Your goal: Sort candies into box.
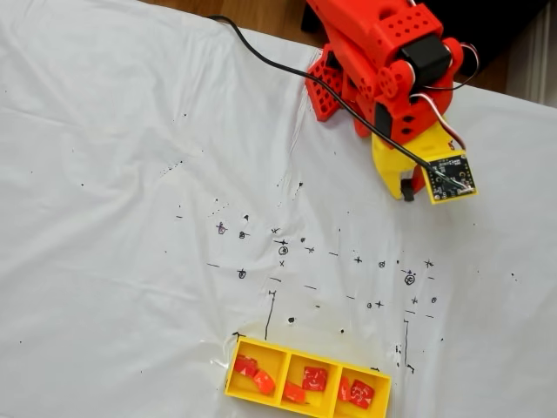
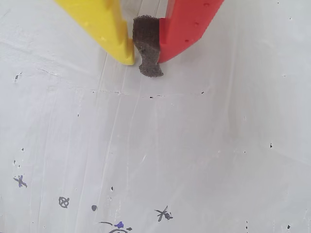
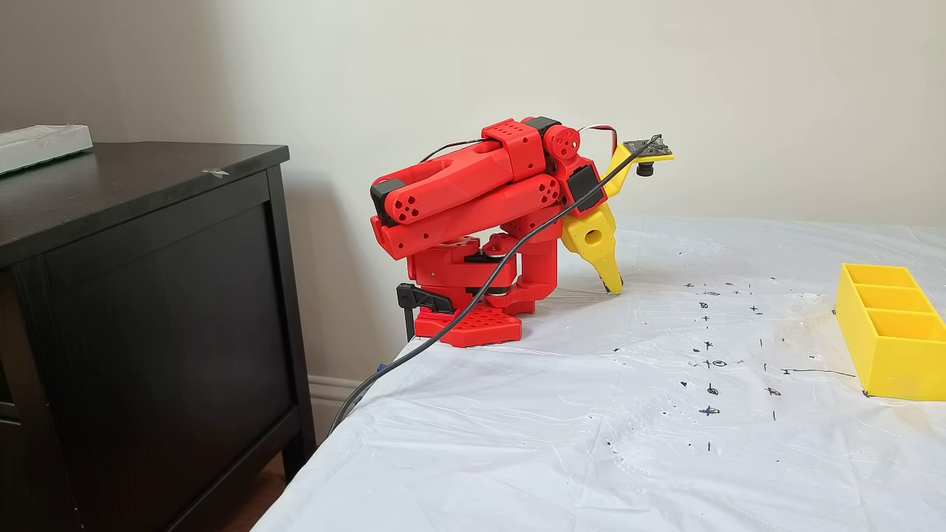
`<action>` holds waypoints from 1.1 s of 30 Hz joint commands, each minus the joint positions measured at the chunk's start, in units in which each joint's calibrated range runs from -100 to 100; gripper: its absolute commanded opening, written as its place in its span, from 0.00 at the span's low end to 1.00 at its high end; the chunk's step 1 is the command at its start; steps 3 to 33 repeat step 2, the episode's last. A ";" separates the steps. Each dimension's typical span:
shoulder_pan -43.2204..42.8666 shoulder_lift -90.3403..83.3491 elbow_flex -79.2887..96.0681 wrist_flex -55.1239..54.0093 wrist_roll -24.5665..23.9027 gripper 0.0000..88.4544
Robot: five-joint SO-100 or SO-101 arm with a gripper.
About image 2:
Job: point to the white plastic table cover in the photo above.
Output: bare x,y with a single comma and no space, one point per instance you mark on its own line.
170,145

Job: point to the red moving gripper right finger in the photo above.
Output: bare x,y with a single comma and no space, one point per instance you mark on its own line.
184,29

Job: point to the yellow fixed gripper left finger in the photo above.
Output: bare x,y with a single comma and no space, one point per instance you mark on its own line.
102,24

